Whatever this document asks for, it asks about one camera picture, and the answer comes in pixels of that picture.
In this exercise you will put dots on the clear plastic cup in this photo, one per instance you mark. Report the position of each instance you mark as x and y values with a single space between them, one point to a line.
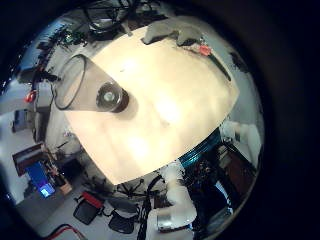
100 91

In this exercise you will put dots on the black office chair red back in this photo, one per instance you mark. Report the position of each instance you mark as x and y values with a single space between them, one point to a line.
88 206

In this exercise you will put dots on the teal table frame rail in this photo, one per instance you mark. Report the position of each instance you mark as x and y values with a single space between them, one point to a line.
201 150

